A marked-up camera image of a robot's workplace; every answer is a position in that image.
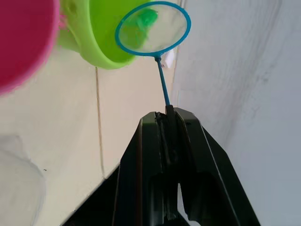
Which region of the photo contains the pink plastic bucket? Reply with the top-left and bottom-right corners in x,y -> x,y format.
0,0 -> 62,96

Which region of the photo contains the clear plastic cup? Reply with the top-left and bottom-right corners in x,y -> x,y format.
0,133 -> 47,226

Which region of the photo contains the blue round fish net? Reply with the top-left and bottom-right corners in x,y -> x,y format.
114,0 -> 192,107

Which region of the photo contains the green toy fish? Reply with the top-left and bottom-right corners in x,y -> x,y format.
135,8 -> 159,29

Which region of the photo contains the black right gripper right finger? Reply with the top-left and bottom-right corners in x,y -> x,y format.
166,105 -> 261,226

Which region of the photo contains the green plastic bucket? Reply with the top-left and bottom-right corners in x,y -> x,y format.
56,0 -> 166,70

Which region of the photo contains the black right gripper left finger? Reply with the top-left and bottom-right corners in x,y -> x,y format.
112,111 -> 181,226

